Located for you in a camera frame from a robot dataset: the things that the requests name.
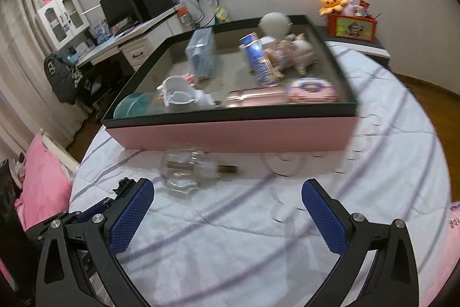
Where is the clear glass perfume bottle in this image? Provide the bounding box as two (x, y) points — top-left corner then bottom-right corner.
(160, 149), (239, 192)

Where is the round teal lidded container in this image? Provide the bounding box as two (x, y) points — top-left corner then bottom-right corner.
(113, 92), (157, 119)

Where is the white ceramic holder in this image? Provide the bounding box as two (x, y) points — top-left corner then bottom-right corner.
(157, 76), (216, 113)

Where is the pink white block figure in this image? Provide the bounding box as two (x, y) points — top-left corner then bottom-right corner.
(181, 73), (196, 87)

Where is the clear bag of masks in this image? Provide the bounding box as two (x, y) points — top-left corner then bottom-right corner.
(185, 27), (217, 80)

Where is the rose gold cylinder jar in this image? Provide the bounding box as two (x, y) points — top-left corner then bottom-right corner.
(224, 87), (288, 108)

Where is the pink patterned compact case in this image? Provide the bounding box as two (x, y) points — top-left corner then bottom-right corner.
(288, 77), (338, 104)

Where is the blue rectangular box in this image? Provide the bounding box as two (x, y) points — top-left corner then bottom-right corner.
(239, 33), (280, 87)

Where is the pink pig figurine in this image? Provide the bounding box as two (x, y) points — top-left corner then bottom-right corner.
(264, 33), (317, 79)

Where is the white doll head figure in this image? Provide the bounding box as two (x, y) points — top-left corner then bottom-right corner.
(259, 12), (292, 41)

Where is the pink cushion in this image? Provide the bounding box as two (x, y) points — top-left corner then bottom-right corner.
(15, 133), (72, 231)

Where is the beige curtain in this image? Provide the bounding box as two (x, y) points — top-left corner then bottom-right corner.
(1, 0), (87, 159)

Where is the black office chair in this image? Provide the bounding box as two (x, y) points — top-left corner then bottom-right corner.
(76, 59), (123, 110)

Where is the white striped tablecloth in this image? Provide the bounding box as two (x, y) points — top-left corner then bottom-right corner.
(70, 47), (451, 306)

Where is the dark jacket on chair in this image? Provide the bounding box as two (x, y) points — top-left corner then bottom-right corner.
(44, 53), (83, 105)

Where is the white desk with drawers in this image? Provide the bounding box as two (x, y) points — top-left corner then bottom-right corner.
(76, 9), (184, 70)

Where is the black computer monitor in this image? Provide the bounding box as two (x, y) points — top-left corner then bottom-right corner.
(100, 0), (139, 28)

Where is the pink black storage box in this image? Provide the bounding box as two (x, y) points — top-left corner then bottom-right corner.
(102, 15), (358, 153)

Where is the orange capped bottle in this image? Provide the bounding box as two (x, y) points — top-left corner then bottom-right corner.
(177, 5), (194, 31)

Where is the snack bag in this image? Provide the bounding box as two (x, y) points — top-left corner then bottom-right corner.
(214, 6), (230, 25)

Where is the low black white cabinet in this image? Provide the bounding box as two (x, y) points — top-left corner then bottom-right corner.
(316, 26), (391, 69)

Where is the red toy storage box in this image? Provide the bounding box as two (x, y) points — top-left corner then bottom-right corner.
(327, 13), (377, 42)

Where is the orange octopus plush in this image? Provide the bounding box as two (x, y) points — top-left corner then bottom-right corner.
(318, 0), (348, 16)

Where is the white wall cabinet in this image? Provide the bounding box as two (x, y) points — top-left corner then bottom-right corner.
(36, 0), (90, 52)

